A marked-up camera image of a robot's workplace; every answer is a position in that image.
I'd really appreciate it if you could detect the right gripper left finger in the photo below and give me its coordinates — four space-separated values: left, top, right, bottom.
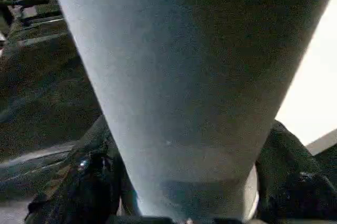
25 118 139 224

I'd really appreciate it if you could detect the white plastic table leg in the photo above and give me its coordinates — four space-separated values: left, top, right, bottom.
47 0 337 222

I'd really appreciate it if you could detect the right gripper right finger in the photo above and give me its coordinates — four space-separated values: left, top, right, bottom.
254 120 337 224

